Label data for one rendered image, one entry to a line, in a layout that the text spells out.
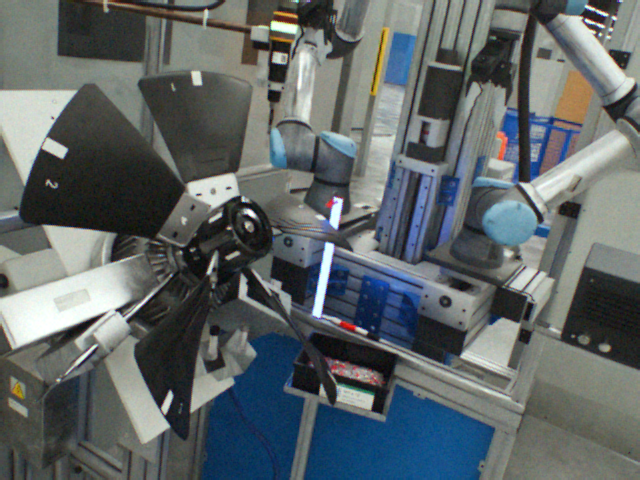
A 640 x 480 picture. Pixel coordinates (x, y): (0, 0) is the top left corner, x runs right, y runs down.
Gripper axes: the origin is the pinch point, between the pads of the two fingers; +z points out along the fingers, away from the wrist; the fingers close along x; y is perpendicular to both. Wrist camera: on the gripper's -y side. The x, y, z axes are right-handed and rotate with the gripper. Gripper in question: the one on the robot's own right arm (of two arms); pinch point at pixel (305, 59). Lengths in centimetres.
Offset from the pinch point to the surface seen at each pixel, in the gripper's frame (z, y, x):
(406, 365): 65, -16, -51
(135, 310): 38, -80, -24
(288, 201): 29.5, -29.4, -19.0
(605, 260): 24, -18, -85
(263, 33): -6, -54, -23
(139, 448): 75, -69, -17
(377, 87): 44, 490, 194
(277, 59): -2, -52, -26
